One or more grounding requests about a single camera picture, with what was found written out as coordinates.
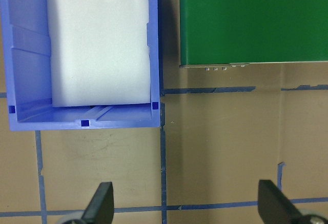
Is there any green belt conveyor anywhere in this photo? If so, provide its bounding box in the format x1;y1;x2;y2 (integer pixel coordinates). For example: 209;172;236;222
178;0;328;72

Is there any white foam pad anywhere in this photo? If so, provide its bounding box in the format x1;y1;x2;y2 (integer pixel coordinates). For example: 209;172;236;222
46;0;152;108

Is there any blue plastic storage bin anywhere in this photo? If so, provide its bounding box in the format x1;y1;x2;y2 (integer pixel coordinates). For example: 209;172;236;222
0;0;165;132

